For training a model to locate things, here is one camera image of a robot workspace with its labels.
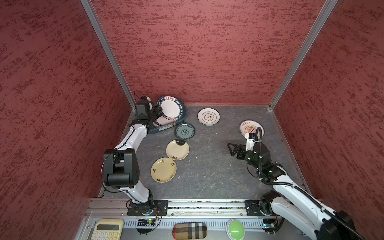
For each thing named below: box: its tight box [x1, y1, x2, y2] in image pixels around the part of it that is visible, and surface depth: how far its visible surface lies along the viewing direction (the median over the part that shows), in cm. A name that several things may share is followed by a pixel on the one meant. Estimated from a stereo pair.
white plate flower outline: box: [197, 107, 221, 126], surface depth 116 cm
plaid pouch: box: [172, 222, 208, 240], surface depth 67 cm
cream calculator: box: [90, 218, 124, 240], surface depth 68 cm
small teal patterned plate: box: [174, 123, 196, 140], surface depth 108 cm
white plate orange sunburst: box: [239, 119, 265, 138], surface depth 109 cm
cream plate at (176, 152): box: [165, 139, 190, 161], surface depth 95 cm
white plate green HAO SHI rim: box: [157, 96, 184, 121], surface depth 97 cm
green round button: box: [226, 218, 246, 240], surface depth 69 cm
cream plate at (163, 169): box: [150, 157, 177, 183], surface depth 89 cm
